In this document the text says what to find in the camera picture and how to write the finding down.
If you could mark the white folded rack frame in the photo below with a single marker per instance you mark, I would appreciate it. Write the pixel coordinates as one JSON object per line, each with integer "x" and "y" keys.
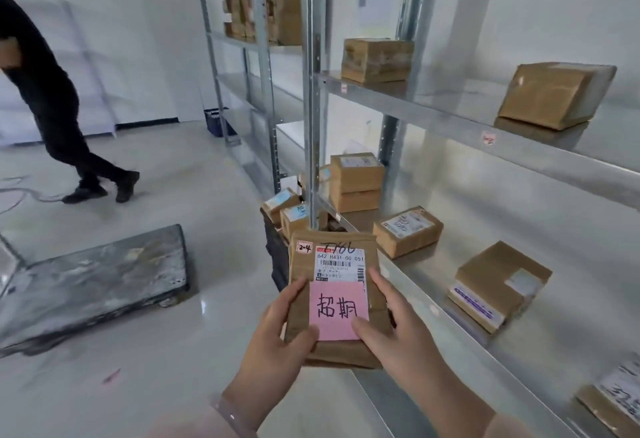
{"x": 85, "y": 63}

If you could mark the taped brown cardboard box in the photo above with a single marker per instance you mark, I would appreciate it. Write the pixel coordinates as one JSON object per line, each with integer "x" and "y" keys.
{"x": 377, "y": 59}

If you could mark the narrow grey metal shelf rack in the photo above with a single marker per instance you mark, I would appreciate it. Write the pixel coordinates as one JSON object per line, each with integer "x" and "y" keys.
{"x": 260, "y": 83}

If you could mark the brown box with white label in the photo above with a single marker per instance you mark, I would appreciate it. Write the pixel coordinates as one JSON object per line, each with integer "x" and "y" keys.
{"x": 356, "y": 172}

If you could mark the brown box with purple label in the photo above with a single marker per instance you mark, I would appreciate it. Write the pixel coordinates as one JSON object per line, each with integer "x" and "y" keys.
{"x": 497, "y": 285}

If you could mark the small box with handwritten label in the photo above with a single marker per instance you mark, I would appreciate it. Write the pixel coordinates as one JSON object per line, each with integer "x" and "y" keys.
{"x": 295, "y": 218}

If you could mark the blue plastic basket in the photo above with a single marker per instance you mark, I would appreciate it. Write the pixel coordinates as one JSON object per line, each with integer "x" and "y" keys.
{"x": 215, "y": 122}

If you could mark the large brown cardboard box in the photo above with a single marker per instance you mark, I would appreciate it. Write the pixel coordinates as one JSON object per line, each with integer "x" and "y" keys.
{"x": 286, "y": 10}

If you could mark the person's left hand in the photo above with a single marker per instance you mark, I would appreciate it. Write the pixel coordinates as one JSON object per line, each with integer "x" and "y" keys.
{"x": 267, "y": 352}

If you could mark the grey flat platform trolley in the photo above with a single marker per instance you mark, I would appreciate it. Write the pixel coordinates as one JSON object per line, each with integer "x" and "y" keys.
{"x": 90, "y": 283}

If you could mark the flat brown cardboard box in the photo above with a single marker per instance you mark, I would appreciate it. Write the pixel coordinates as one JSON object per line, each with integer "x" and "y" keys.
{"x": 355, "y": 200}

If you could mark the small box with blue label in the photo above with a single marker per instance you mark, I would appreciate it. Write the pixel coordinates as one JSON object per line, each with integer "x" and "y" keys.
{"x": 280, "y": 203}

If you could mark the person's right forearm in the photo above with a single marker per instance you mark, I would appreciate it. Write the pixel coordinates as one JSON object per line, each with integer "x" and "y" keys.
{"x": 465, "y": 407}

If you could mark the black plastic crate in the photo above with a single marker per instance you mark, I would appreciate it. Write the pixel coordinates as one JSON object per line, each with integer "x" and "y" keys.
{"x": 276, "y": 253}

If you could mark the brown box with scribbled label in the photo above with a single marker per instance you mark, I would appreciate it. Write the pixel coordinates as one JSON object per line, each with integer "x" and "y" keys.
{"x": 407, "y": 231}

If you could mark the person's left forearm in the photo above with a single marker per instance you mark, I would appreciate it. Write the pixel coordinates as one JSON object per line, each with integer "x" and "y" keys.
{"x": 215, "y": 417}

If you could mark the brown box wrapped in tape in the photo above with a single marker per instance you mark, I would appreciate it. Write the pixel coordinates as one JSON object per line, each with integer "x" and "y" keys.
{"x": 552, "y": 95}

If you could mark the small red shelf tag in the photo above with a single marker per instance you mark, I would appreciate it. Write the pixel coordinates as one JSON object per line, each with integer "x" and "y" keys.
{"x": 489, "y": 139}

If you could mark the brown parcel with large label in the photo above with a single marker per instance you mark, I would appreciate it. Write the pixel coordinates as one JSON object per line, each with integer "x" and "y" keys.
{"x": 612, "y": 397}

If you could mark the person's right thumb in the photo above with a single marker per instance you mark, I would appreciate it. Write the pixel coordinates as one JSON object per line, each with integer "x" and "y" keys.
{"x": 367, "y": 335}

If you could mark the person's left thumb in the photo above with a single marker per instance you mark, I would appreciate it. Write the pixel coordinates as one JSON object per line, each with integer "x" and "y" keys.
{"x": 304, "y": 342}

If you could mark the person's right hand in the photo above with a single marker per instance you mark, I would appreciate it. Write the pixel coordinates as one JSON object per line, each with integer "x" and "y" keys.
{"x": 400, "y": 347}

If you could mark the large silver metal shelf rack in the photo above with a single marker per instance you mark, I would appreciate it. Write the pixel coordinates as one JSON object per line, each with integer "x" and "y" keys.
{"x": 525, "y": 203}

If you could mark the pink sticky note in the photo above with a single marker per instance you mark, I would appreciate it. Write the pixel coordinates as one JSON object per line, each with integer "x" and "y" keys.
{"x": 335, "y": 305}

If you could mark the brown parcel with shipping label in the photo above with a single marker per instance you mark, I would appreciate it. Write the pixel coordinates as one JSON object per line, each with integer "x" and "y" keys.
{"x": 337, "y": 258}

